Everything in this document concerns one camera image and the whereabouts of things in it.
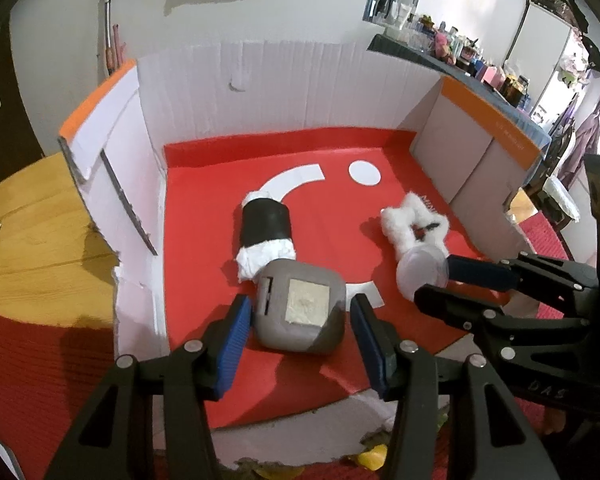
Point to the metal pole orange tip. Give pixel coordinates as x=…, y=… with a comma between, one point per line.
x=108, y=25

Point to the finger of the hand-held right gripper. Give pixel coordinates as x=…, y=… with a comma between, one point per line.
x=445, y=300
x=480, y=272

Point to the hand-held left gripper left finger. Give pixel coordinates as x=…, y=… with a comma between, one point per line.
x=232, y=340

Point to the white fluffy scrunchie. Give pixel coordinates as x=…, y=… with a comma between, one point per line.
x=397, y=227

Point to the tall mirror ornate frame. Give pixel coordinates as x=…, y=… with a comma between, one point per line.
x=545, y=45

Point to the small yellow toy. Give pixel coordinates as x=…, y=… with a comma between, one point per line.
x=371, y=456

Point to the black roll with white cloth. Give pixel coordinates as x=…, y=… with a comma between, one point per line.
x=265, y=220

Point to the red paper sheet white shapes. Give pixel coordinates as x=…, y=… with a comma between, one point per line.
x=205, y=220

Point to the white plastic bag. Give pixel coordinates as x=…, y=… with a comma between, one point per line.
x=562, y=197

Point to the red knit cloth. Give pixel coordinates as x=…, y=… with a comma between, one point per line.
x=30, y=370

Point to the pink box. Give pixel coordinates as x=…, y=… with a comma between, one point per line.
x=492, y=76

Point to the pink plush toy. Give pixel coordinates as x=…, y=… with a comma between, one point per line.
x=442, y=45

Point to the pink stick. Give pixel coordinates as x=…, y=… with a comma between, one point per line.
x=117, y=50

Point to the dark dresser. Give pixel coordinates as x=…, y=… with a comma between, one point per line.
x=480, y=95

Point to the grey plastic case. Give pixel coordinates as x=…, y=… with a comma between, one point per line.
x=275, y=325

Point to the row of cosmetics bottles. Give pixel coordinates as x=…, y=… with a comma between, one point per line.
x=465, y=47

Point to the person's right hand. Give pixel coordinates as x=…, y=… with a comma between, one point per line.
x=554, y=421

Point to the purple curtain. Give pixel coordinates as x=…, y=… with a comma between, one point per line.
x=587, y=140

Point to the white cardboard box orange edges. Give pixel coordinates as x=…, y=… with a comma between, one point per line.
x=280, y=85

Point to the clear plastic lid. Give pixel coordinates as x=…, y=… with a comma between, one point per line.
x=420, y=270

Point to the dark hanging cloth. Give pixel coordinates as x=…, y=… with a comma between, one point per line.
x=594, y=52

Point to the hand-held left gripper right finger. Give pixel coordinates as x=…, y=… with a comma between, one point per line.
x=367, y=345

